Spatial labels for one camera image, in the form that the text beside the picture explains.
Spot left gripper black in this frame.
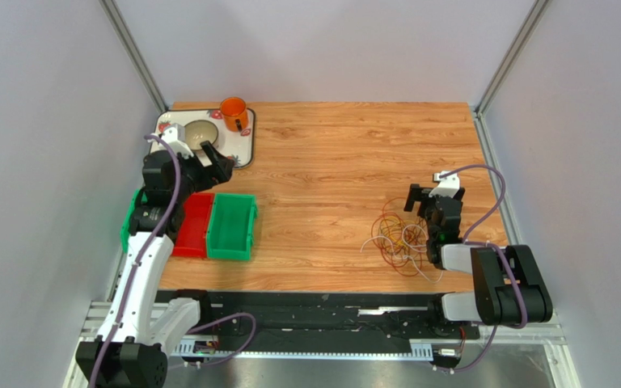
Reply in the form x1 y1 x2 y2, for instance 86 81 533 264
171 141 234 204

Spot yellow thin cable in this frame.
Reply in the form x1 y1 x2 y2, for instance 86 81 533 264
379 215 414 254

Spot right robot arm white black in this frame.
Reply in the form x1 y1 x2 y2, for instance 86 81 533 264
404 183 554 328

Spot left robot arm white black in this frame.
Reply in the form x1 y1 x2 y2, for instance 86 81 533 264
75 140 234 387

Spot beige ceramic bowl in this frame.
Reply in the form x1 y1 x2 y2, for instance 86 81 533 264
184 120 219 150

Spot strawberry pattern white tray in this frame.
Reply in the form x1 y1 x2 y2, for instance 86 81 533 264
154 109 256 168

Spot orange mug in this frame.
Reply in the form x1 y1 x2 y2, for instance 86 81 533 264
220 97 248 132

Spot right green plastic bin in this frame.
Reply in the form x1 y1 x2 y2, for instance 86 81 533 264
206 193 258 261

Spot green plastic bin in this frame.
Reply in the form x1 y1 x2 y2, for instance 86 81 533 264
120 188 145 253
206 193 258 261

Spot red plastic bin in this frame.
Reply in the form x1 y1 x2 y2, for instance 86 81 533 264
172 193 215 259

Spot left green plastic bin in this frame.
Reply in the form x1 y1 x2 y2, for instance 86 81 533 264
120 188 145 253

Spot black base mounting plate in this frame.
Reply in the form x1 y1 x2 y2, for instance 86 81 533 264
155 289 480 362

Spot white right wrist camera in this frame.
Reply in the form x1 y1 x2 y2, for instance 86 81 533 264
429 171 461 198

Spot slotted aluminium cable rail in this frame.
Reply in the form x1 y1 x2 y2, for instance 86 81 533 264
171 339 435 361

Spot left aluminium frame post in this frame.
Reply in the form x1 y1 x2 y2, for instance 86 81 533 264
99 0 168 112

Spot aluminium frame post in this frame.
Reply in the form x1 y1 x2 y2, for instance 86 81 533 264
99 0 168 112
474 0 551 115

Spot right aluminium frame post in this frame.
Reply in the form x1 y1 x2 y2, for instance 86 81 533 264
474 0 551 115

